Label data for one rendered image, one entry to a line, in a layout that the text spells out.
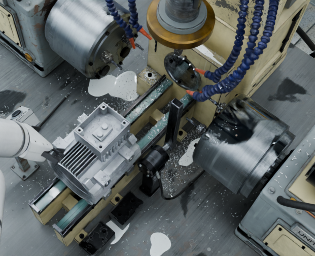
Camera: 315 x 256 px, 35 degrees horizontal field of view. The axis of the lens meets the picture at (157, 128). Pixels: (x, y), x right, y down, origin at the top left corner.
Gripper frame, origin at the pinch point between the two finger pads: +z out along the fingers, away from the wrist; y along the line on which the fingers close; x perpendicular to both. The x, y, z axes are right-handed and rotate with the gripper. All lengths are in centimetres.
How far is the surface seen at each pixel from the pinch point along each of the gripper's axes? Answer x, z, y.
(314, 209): 28, 5, 61
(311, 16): 98, 144, 11
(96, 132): 8.2, 10.5, 5.1
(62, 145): -1.0, 11.2, -1.0
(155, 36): 38.3, 5.5, 4.7
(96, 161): 1.7, 11.6, 9.8
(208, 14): 51, 11, 11
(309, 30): 91, 142, 14
